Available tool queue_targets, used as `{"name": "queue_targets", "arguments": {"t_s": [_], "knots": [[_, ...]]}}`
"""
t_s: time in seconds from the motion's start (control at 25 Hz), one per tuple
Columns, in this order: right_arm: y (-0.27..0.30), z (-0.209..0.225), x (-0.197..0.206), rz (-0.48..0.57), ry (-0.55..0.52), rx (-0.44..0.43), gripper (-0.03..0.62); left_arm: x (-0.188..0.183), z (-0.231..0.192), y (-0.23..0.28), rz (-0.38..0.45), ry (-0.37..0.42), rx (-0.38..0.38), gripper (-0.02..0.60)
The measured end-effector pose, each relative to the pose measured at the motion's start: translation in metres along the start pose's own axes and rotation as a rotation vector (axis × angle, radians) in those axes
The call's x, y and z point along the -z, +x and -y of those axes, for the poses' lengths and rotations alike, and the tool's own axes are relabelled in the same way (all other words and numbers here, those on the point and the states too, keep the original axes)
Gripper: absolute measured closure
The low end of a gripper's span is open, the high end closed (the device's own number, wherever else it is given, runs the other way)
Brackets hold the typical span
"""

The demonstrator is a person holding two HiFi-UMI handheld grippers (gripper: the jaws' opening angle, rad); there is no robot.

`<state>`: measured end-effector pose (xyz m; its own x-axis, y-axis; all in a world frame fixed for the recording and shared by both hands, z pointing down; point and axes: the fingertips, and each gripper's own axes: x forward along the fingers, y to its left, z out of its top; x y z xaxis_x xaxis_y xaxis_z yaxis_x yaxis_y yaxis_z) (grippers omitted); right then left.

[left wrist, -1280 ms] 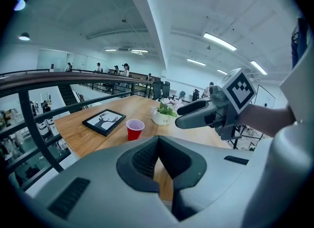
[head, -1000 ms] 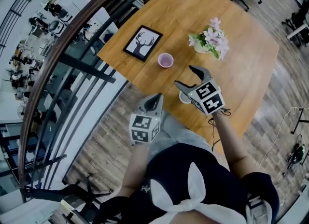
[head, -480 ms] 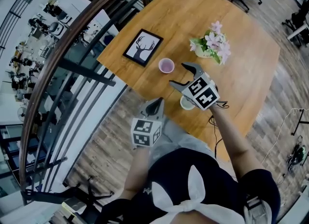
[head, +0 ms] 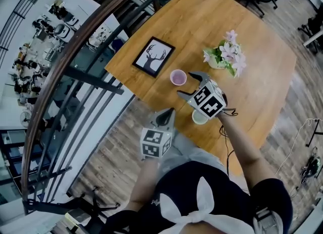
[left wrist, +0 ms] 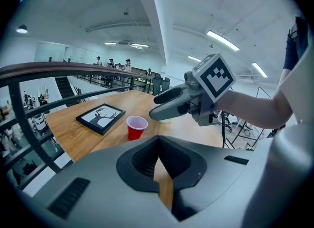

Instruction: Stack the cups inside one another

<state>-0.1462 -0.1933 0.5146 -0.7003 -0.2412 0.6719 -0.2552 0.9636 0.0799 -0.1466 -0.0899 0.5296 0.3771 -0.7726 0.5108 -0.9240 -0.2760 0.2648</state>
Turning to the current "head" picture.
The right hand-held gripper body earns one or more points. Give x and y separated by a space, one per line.
209 102

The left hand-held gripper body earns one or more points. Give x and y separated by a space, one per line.
156 142

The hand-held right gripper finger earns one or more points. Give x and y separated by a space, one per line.
203 78
188 96

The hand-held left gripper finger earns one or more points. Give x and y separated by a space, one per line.
171 123
155 120

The red plastic cup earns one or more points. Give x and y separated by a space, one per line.
178 78

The yellow plastic cup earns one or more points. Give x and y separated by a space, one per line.
198 120

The person's left forearm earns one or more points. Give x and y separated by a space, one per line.
145 180

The person's right forearm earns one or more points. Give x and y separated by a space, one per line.
244 157

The potted pink flowers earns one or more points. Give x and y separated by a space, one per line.
227 51

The person's grey trousers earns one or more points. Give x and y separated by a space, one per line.
191 156

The person's dark top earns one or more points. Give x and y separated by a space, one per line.
181 180

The black framed deer picture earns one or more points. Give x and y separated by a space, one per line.
154 56

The person's white tied cloth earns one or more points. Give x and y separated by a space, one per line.
202 214

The black folding stand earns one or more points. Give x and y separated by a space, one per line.
83 210

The black metal stand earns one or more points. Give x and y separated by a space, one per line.
314 132

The black railing with wooden handrail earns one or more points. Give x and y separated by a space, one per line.
50 83

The white-legged office desk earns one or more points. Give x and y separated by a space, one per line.
313 41

